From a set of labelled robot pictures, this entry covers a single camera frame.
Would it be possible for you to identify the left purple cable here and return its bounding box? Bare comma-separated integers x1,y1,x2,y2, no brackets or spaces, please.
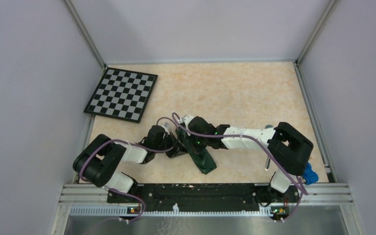
79,117,179,224

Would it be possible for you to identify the blue toy car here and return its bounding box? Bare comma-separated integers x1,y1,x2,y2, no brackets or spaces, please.
303,163,319,185

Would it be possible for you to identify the black grey checkerboard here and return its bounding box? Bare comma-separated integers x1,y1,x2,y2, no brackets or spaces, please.
84,67,158,123

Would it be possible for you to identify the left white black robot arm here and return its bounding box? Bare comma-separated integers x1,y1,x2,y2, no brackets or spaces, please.
72,124,180,202

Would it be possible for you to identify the dark green cloth napkin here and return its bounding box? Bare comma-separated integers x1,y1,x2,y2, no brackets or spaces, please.
176,128,217,174

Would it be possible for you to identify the white toothed cable rail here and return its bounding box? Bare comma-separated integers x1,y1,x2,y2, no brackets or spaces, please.
70,206,273,217

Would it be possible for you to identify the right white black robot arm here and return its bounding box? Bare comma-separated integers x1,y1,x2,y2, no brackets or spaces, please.
172,113,314,202

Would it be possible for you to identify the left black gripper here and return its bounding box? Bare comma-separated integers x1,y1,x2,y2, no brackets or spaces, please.
154,132,189,158

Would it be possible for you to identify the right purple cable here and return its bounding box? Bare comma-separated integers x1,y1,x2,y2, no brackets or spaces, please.
171,112,308,223

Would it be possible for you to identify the silver metal fork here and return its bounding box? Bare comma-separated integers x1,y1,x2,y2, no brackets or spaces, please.
264,157,271,171

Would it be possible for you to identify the purple cable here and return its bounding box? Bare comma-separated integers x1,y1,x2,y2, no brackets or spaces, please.
79,117,179,224
171,112,308,223

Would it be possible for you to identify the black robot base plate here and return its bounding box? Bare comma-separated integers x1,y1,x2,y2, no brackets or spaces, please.
107,183,299,212

